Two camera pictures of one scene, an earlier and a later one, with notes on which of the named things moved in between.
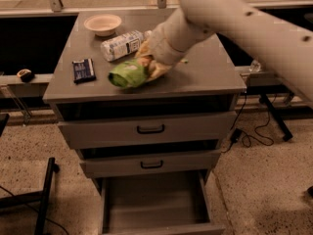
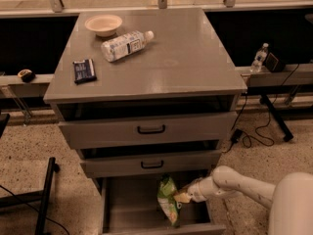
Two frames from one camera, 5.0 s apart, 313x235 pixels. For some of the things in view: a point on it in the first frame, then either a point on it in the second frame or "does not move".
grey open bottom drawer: (156, 204) does not move
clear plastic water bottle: (117, 47) does not move
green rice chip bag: (128, 73) to (167, 201)
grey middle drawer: (150, 165) does not move
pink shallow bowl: (104, 24) does not move
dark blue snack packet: (83, 70) does not move
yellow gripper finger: (144, 49) to (183, 197)
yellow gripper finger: (155, 69) to (191, 184)
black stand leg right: (278, 117) does not move
